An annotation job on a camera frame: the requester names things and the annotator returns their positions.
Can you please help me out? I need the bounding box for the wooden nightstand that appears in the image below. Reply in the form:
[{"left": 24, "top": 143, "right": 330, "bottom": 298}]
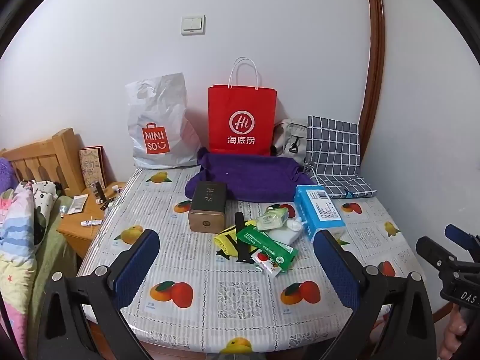
[{"left": 57, "top": 182, "right": 126, "bottom": 259}]

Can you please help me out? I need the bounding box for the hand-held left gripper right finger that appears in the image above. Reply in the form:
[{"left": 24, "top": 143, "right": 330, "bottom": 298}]
[{"left": 314, "top": 229, "right": 437, "bottom": 360}]

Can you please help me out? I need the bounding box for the green wet wipes packet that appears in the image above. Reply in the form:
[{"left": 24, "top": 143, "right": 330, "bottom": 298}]
[{"left": 235, "top": 225, "right": 299, "bottom": 274}]

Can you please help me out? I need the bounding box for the brown wooden door frame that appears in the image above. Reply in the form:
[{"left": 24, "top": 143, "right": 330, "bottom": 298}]
[{"left": 358, "top": 0, "right": 387, "bottom": 181}]

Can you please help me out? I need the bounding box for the fruit printed tablecloth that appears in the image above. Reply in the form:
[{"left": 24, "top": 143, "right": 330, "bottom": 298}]
[{"left": 77, "top": 167, "right": 426, "bottom": 355}]

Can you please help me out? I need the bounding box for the grey checked cushion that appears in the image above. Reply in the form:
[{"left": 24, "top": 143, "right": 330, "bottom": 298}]
[{"left": 303, "top": 115, "right": 377, "bottom": 199}]

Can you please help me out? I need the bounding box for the red paper bag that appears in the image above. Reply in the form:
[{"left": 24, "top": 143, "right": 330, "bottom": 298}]
[{"left": 208, "top": 57, "right": 277, "bottom": 157}]

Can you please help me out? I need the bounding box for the white light switch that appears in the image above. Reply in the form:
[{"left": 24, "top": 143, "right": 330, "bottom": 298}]
[{"left": 181, "top": 15, "right": 206, "bottom": 36}]

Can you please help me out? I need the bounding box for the green bedsheet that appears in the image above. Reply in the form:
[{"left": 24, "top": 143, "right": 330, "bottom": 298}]
[{"left": 28, "top": 195, "right": 80, "bottom": 340}]

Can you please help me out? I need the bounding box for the white sponge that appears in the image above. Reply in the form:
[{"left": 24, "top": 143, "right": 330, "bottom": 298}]
[{"left": 268, "top": 227, "right": 302, "bottom": 246}]

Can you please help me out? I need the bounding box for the purple cloth bag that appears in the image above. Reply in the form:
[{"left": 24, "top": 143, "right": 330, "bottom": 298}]
[{"left": 184, "top": 147, "right": 319, "bottom": 203}]

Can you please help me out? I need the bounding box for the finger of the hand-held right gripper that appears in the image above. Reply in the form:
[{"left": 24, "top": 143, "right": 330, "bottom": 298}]
[
  {"left": 445, "top": 224, "right": 480, "bottom": 259},
  {"left": 415, "top": 235, "right": 461, "bottom": 271}
]

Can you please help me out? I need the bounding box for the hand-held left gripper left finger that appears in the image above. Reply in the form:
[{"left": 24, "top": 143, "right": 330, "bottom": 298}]
[{"left": 37, "top": 229, "right": 161, "bottom": 360}]

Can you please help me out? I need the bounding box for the purple plush cloth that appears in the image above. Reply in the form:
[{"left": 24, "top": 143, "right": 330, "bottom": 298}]
[{"left": 0, "top": 157, "right": 20, "bottom": 196}]

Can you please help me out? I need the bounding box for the printed brown book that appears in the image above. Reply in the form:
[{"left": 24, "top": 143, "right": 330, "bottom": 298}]
[{"left": 79, "top": 146, "right": 107, "bottom": 189}]

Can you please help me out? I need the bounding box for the person's right hand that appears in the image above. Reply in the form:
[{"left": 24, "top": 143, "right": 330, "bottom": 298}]
[{"left": 439, "top": 305, "right": 471, "bottom": 360}]

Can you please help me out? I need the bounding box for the white floral cloth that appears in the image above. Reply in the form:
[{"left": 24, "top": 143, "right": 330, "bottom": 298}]
[{"left": 15, "top": 179, "right": 62, "bottom": 241}]

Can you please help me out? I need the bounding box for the beige backpack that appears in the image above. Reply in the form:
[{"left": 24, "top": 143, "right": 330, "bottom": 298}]
[{"left": 271, "top": 119, "right": 309, "bottom": 164}]

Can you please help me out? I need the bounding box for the yellow mesh pouch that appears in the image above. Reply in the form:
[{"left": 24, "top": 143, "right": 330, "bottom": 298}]
[{"left": 213, "top": 212, "right": 256, "bottom": 265}]

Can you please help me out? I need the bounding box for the pale green wipes packet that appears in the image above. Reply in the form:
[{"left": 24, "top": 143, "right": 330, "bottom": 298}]
[{"left": 256, "top": 207, "right": 290, "bottom": 231}]

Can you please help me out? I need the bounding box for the white plastic shopping bag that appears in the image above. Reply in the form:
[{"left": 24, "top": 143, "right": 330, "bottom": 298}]
[{"left": 125, "top": 72, "right": 201, "bottom": 169}]

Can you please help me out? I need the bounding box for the blue tissue pack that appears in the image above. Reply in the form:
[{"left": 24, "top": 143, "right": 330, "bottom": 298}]
[{"left": 293, "top": 185, "right": 346, "bottom": 242}]

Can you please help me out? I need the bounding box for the colourful printed blanket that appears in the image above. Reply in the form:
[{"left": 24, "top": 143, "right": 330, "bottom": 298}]
[{"left": 0, "top": 187, "right": 38, "bottom": 360}]

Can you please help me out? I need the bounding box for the small white printed sachet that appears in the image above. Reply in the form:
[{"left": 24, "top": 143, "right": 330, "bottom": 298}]
[{"left": 250, "top": 250, "right": 283, "bottom": 277}]

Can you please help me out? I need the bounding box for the dark box with gold end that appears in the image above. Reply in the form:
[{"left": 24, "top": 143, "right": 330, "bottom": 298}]
[{"left": 187, "top": 181, "right": 229, "bottom": 232}]

